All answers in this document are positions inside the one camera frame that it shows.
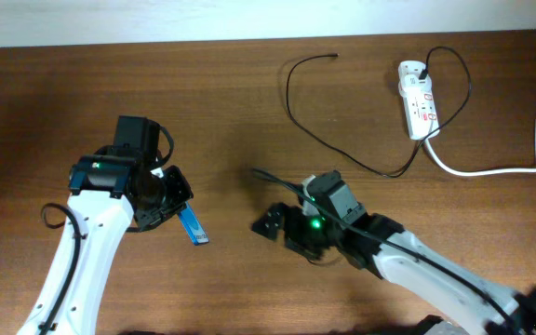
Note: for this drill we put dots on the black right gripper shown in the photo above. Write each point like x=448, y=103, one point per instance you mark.
x=291, y=233

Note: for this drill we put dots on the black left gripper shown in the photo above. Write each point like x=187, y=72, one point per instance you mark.
x=180, y=193

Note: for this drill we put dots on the blue Galaxy smartphone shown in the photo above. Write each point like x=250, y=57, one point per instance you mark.
x=192, y=226

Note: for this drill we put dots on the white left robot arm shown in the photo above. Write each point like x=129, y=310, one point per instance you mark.
x=125, y=187

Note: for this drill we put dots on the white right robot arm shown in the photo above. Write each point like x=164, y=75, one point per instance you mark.
x=329, y=216

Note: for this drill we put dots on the white charger plug adapter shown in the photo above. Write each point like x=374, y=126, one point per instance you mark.
x=412, y=84

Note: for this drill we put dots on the white power strip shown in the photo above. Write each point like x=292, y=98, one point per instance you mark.
x=420, y=110

